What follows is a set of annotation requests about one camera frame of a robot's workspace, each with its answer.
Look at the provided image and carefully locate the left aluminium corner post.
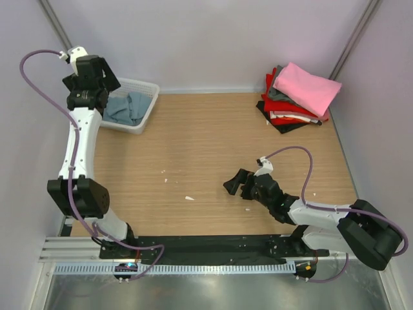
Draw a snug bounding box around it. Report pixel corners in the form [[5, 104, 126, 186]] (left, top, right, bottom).
[[37, 0, 72, 50]]

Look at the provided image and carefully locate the right aluminium corner post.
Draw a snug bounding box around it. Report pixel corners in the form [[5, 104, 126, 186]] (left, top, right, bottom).
[[328, 0, 382, 80]]

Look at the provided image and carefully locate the aluminium rail frame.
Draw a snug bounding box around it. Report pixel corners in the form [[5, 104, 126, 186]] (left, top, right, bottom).
[[39, 217, 101, 263]]

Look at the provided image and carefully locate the red folded t shirt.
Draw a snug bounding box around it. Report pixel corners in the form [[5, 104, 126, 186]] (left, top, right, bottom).
[[261, 65, 330, 123]]

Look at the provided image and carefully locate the blue-grey t shirt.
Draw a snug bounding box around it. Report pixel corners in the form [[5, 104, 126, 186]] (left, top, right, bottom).
[[103, 92, 152, 126]]

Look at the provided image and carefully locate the white folded t shirt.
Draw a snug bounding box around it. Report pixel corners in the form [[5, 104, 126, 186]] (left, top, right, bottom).
[[268, 111, 323, 125]]

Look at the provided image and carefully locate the white slotted cable duct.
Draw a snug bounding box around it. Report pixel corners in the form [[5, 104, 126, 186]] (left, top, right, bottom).
[[54, 262, 296, 276]]

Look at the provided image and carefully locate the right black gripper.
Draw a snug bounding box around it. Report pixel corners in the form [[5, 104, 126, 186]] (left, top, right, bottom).
[[223, 168, 272, 209]]

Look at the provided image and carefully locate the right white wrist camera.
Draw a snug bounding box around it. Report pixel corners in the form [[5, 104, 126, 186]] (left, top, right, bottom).
[[254, 156, 274, 177]]

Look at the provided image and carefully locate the black folded t shirt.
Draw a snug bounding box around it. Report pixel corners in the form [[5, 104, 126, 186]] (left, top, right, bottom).
[[256, 101, 308, 134]]

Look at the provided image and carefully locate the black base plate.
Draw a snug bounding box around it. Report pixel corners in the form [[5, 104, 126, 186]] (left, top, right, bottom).
[[92, 234, 330, 266]]

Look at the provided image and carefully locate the pink folded t shirt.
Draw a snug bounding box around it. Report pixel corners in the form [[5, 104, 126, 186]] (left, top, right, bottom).
[[272, 62, 342, 117]]

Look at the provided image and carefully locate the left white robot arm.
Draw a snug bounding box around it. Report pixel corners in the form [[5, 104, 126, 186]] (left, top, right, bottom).
[[46, 52, 137, 258]]

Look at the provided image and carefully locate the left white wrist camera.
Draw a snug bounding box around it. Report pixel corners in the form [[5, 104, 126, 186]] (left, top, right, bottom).
[[59, 46, 88, 75]]

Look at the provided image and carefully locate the aluminium corner post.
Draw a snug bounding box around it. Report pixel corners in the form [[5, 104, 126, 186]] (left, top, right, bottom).
[[37, 0, 72, 50], [328, 0, 382, 80]]

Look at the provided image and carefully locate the grey folded t shirt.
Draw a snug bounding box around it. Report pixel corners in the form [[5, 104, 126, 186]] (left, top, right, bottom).
[[267, 72, 299, 107]]

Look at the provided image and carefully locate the white plastic basket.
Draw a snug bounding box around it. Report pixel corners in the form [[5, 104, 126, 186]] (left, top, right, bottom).
[[100, 77, 160, 134]]

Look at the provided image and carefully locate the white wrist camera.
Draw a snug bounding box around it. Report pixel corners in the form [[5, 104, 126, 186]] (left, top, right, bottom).
[[254, 156, 274, 177], [59, 46, 88, 75]]

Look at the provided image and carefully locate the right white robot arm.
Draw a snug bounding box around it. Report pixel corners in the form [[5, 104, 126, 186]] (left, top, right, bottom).
[[223, 169, 403, 271]]

